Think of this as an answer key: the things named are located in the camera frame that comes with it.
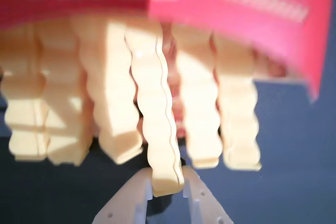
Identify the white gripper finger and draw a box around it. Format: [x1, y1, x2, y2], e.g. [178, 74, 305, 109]
[181, 166, 234, 224]
[91, 167, 154, 224]

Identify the wavy crinkle-cut toy fry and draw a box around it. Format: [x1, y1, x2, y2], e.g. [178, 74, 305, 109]
[75, 18, 144, 166]
[211, 32, 263, 172]
[170, 24, 224, 169]
[0, 22, 49, 162]
[124, 28, 184, 198]
[38, 20, 94, 167]

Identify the red fries carton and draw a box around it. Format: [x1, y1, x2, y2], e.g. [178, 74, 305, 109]
[0, 0, 331, 104]

